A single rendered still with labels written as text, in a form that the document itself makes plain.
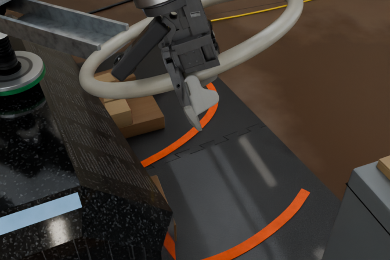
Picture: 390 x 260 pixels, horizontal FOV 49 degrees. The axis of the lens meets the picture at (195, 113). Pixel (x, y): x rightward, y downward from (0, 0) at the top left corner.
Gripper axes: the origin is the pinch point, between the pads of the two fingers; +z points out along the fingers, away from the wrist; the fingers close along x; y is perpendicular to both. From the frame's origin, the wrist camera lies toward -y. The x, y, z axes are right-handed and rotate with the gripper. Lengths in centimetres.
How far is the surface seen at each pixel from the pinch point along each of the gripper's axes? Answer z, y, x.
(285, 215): 108, 5, 86
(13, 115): 7, -60, 44
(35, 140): 12, -51, 34
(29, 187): 16, -49, 18
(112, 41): -7.6, -19.0, 33.7
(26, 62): -3, -58, 63
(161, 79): -8.1, -3.1, -0.7
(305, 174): 109, 20, 111
